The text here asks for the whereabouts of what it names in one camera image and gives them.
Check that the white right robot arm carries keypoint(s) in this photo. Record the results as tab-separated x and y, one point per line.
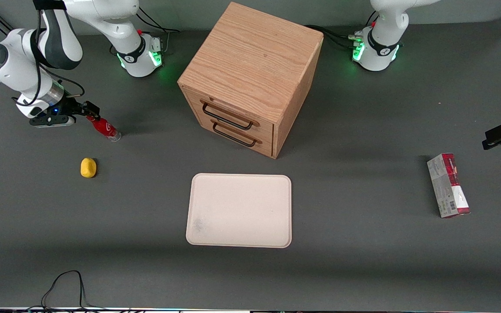
15	61

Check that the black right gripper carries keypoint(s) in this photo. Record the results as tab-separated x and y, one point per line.
68	107

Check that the grey and red carton box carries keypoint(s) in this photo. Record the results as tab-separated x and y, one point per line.
448	187

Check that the red coke bottle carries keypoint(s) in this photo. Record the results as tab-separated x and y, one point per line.
107	129

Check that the oak wooden drawer cabinet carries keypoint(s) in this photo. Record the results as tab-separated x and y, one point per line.
250	56

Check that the yellow lemon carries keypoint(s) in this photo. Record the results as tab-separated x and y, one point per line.
88	168

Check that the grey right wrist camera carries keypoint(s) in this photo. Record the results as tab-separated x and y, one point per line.
52	122

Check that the cream plastic tray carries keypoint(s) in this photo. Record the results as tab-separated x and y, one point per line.
242	213

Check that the wooden drawer front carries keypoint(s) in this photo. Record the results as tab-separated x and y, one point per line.
237	114
259	147

